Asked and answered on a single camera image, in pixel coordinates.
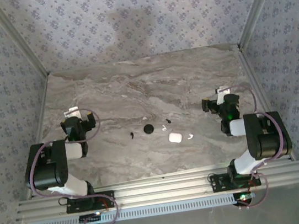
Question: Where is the white earbud charging case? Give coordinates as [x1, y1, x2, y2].
[168, 131, 183, 144]

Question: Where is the black controller board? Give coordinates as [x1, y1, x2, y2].
[232, 190, 257, 208]
[78, 211, 104, 224]

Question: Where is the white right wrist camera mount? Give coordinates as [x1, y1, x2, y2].
[215, 85, 233, 106]

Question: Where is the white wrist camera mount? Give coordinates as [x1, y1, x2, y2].
[64, 106, 83, 120]
[215, 85, 233, 106]

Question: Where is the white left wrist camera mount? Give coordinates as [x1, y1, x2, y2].
[64, 106, 83, 120]

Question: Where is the aluminium table edge rail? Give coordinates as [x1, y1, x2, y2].
[237, 43, 296, 166]
[11, 74, 67, 198]

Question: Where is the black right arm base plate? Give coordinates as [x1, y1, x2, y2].
[209, 167, 262, 193]

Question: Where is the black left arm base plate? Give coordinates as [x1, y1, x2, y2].
[64, 190, 116, 214]

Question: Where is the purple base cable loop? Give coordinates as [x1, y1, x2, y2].
[234, 172, 273, 211]
[79, 196, 122, 224]

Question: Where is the aluminium mounting rail beam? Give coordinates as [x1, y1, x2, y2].
[13, 159, 299, 222]

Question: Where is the aluminium frame post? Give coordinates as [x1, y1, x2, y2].
[0, 0, 51, 83]
[231, 0, 295, 51]

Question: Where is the grey slotted cable duct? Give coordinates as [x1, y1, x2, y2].
[28, 190, 260, 224]

